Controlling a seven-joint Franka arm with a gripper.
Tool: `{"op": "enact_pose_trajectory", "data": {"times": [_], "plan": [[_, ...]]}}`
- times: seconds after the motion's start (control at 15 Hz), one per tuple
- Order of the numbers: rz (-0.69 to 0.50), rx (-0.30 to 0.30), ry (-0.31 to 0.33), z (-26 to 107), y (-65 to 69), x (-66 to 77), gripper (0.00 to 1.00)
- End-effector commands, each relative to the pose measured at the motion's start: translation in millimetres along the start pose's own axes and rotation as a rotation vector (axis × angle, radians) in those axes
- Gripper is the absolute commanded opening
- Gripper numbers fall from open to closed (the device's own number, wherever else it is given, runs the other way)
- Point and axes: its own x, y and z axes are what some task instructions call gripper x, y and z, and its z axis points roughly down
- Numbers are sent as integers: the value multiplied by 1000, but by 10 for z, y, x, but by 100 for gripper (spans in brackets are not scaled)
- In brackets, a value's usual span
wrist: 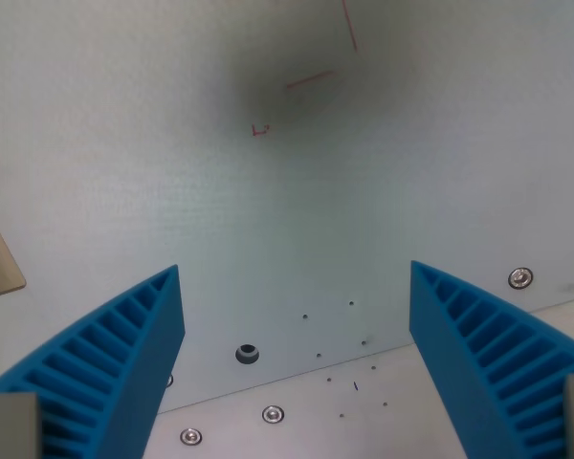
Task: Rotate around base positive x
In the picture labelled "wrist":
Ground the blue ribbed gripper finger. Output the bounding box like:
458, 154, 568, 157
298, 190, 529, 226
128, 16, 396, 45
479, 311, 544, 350
408, 259, 574, 459
0, 264, 187, 459

